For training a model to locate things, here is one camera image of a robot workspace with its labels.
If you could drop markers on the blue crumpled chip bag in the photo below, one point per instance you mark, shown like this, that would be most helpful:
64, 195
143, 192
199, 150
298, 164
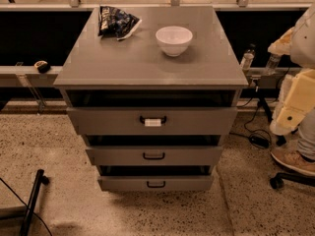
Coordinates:
112, 20

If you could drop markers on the grey drawer cabinet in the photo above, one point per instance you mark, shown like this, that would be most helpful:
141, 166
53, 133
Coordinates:
104, 72

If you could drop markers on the black stand leg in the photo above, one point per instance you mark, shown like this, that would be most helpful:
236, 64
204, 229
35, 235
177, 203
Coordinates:
40, 179

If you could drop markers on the grey top drawer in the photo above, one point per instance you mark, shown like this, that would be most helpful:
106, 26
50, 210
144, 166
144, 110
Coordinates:
130, 120

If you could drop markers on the brown shoe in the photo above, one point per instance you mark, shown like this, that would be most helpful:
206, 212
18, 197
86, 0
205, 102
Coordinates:
293, 160

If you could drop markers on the white tape on handle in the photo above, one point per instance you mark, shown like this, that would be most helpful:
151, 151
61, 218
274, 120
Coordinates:
152, 122

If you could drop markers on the black power adapter with cable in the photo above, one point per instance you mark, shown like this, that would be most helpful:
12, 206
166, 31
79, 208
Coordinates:
258, 138

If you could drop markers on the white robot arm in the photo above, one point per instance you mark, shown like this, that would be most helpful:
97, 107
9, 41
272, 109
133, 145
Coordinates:
297, 95

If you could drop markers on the grey bottom drawer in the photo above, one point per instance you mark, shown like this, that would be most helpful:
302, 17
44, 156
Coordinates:
155, 183

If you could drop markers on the clear water bottle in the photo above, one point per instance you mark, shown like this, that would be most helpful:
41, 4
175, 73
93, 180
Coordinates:
248, 57
272, 64

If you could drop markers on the person leg in light trousers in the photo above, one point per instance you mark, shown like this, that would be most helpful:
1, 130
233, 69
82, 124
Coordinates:
306, 141

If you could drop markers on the clear water bottle right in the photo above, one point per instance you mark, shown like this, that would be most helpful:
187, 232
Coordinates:
272, 64

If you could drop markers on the white ceramic bowl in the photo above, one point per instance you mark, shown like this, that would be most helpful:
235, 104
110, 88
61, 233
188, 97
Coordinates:
174, 40

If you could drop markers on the clear water bottle left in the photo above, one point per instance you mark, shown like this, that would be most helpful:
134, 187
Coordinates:
248, 57

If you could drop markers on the black yellow tape measure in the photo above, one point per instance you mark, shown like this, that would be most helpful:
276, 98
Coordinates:
42, 66

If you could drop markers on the grey middle drawer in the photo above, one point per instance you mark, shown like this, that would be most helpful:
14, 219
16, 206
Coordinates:
154, 156

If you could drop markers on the black tripod leg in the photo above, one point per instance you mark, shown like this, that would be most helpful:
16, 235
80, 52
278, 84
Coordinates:
262, 102

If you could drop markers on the grey drawer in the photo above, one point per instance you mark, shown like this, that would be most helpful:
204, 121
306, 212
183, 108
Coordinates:
155, 183
130, 120
154, 156

